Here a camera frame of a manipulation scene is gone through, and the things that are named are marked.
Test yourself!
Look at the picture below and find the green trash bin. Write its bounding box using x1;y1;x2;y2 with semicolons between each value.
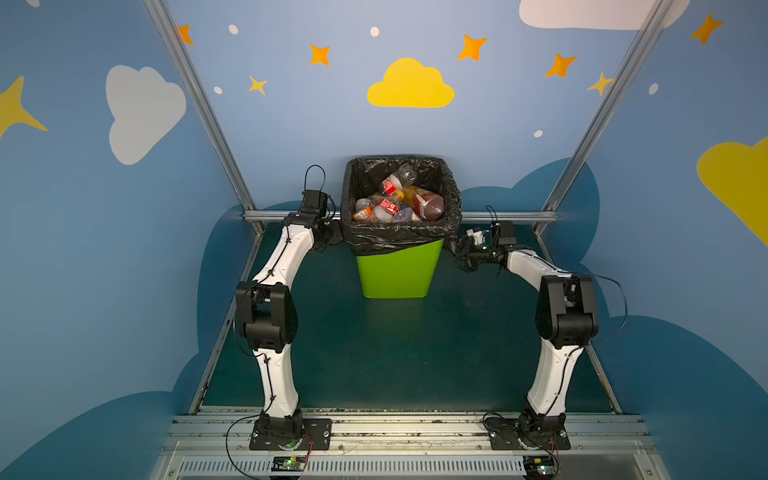
357;240;444;299

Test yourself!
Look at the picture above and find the clear bottle yellow cap red label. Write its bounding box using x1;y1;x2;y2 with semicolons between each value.
381;164;417;195

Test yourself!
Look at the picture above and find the dark red juice bottle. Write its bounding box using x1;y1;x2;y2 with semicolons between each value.
404;186;445;221

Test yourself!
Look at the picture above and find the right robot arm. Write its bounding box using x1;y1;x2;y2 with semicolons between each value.
459;229;599;448

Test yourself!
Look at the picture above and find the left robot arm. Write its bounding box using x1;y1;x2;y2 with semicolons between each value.
235;212;343;450

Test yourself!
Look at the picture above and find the black bin liner bag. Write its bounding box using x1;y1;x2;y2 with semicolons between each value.
340;155;462;256

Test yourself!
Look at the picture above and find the aluminium frame back bar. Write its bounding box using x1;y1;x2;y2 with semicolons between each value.
243;210;559;224

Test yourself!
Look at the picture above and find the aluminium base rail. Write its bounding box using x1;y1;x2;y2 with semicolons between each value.
151;407;670;479

